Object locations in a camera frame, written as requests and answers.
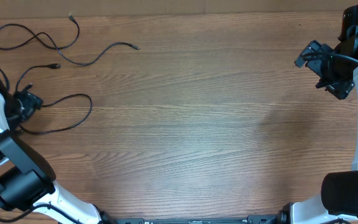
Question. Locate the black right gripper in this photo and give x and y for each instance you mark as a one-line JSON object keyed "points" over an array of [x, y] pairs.
{"points": [[341, 87]]}

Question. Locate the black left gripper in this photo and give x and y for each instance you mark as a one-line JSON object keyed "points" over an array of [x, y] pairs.
{"points": [[32, 102]]}

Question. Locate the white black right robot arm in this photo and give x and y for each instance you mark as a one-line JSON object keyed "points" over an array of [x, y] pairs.
{"points": [[337, 201]]}

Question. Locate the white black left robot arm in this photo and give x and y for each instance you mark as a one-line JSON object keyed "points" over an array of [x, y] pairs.
{"points": [[27, 181]]}

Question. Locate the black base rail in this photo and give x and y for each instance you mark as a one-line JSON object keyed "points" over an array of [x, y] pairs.
{"points": [[250, 219]]}

